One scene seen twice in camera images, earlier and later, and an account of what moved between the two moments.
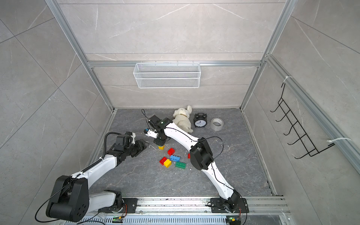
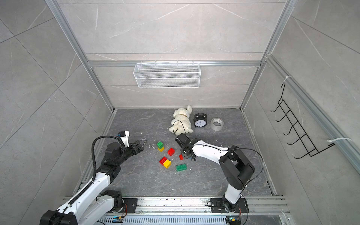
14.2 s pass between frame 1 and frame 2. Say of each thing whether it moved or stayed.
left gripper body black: stayed
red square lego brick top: stayed
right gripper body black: moved
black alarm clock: stayed
